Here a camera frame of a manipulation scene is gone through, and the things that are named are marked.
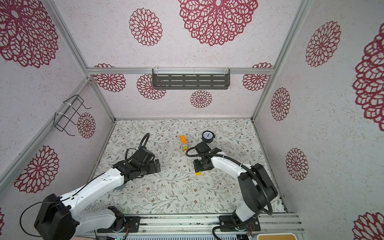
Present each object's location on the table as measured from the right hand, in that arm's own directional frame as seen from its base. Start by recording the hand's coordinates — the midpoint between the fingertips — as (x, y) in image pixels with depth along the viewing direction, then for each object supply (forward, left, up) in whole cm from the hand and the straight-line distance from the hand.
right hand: (198, 165), depth 89 cm
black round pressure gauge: (+24, -6, -3) cm, 25 cm away
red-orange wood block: (+12, +9, -2) cm, 15 cm away
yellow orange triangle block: (-2, 0, -6) cm, 7 cm away
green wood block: (+13, +9, 0) cm, 16 cm away
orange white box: (-33, -37, -5) cm, 50 cm away
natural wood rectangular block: (+13, +9, +2) cm, 16 cm away
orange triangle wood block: (+16, +10, +5) cm, 19 cm away
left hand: (-5, +26, +4) cm, 27 cm away
